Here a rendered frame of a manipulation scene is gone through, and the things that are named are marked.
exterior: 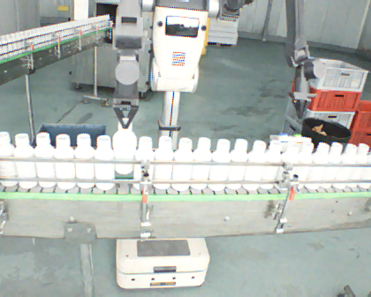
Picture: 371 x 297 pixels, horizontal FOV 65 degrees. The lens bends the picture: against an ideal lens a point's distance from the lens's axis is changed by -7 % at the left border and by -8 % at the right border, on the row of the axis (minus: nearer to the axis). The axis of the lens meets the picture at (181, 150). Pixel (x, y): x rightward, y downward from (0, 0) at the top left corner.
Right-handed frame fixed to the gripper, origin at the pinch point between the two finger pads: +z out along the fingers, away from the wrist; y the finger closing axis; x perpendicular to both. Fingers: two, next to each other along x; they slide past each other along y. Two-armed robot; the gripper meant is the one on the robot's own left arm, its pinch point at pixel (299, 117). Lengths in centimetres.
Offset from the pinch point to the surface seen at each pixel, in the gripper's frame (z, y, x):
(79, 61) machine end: -62, -138, 374
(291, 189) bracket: 21.7, -15.4, -25.0
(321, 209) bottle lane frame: 32.6, 4.4, -14.4
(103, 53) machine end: -73, -102, 358
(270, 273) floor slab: 103, 29, 62
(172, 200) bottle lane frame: 27, -51, -17
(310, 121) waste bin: 6, 103, 153
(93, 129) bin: 11, -81, 43
